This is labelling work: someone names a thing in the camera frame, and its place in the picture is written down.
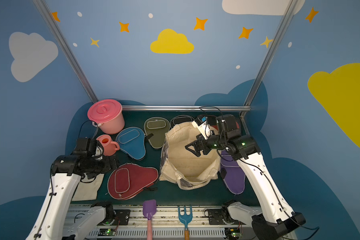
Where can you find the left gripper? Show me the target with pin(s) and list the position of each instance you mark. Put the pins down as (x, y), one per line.
(112, 163)

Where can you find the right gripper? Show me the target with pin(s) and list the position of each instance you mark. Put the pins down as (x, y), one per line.
(201, 146)

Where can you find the maroon red paddle case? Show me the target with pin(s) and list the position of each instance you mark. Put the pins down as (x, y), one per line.
(129, 180)

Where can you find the cream canvas tote bag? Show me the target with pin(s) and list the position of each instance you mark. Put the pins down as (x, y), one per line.
(183, 168)

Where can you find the teal blue paddle case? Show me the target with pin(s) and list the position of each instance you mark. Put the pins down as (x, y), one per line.
(132, 142)

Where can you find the black white-piped paddle case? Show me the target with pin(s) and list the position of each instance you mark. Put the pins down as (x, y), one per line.
(180, 119)

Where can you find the olive green paddle case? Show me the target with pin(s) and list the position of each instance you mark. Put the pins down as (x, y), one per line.
(155, 129)

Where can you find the purple paddle case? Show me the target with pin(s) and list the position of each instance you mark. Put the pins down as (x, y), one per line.
(232, 174)

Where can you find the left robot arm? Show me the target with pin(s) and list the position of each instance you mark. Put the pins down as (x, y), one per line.
(67, 171)

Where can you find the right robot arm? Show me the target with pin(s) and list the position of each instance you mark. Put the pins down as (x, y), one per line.
(276, 218)

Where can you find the pink watering can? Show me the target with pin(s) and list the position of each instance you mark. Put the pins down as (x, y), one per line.
(110, 147)

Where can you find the cream work glove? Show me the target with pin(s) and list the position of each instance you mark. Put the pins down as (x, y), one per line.
(87, 190)

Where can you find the pink bucket with lid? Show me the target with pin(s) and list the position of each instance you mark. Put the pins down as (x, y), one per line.
(108, 116)

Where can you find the purple toy shovel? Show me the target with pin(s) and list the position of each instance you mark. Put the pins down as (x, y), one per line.
(149, 210)

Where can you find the left circuit board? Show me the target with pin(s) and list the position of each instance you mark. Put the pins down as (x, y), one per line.
(107, 232)

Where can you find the circuit board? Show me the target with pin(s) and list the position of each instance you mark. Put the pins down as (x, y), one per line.
(107, 232)
(232, 234)

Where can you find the teal toy rake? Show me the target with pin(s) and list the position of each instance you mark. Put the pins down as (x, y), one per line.
(185, 219)

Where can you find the right circuit board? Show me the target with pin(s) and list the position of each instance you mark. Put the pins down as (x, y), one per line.
(232, 234)

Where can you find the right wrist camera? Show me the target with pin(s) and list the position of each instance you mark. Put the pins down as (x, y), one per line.
(201, 123)

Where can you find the aluminium back rail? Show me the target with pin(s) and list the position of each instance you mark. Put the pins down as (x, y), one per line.
(186, 108)

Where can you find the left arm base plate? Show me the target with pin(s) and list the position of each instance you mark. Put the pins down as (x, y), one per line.
(121, 218)

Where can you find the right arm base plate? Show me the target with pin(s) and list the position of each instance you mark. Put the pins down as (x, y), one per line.
(220, 217)

